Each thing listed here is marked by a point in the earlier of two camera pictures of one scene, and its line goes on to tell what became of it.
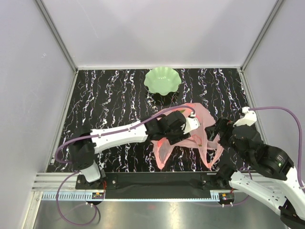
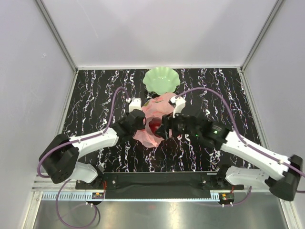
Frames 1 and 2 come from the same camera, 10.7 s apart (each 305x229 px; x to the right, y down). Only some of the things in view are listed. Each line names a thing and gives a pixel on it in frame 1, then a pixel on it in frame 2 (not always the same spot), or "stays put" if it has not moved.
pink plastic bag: x=210 y=147 → x=155 y=108
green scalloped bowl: x=162 y=80 stays put
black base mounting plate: x=154 y=181 stays put
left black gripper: x=180 y=136 → x=141 y=127
